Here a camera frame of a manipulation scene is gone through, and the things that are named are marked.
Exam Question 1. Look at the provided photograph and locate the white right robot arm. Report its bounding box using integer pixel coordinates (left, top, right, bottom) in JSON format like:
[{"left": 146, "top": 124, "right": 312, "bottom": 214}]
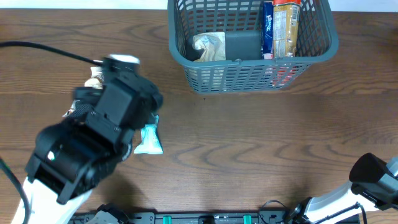
[{"left": 284, "top": 153, "right": 397, "bottom": 224}]

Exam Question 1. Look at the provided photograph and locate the beige snack bag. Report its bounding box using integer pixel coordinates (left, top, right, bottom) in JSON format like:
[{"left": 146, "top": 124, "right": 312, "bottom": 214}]
[{"left": 62, "top": 67, "right": 104, "bottom": 118}]

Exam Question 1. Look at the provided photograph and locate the orange noodle packet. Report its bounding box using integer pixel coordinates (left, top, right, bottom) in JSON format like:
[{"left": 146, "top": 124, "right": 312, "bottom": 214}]
[{"left": 273, "top": 0, "right": 300, "bottom": 58}]

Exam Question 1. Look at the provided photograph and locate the teal packet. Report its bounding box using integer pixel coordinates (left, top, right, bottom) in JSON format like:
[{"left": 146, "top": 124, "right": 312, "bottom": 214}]
[{"left": 134, "top": 115, "right": 164, "bottom": 155}]

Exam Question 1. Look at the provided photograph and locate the blue tissue pack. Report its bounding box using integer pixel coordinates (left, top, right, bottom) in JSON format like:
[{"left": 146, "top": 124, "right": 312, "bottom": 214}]
[{"left": 262, "top": 1, "right": 274, "bottom": 60}]

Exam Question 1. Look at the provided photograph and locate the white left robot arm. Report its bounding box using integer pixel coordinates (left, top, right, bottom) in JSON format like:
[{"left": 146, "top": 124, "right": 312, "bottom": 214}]
[{"left": 13, "top": 54, "right": 163, "bottom": 223}]

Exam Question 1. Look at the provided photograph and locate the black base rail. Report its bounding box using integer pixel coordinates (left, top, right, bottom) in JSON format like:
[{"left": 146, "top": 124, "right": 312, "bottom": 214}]
[{"left": 68, "top": 203, "right": 288, "bottom": 224}]

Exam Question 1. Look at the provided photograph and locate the grey plastic basket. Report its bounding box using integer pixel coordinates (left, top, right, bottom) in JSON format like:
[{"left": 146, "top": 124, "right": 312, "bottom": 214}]
[{"left": 167, "top": 0, "right": 338, "bottom": 94}]

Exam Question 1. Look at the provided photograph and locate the beige dried mushroom bag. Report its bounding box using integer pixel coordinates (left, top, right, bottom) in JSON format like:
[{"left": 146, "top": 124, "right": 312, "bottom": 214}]
[{"left": 192, "top": 32, "right": 226, "bottom": 62}]

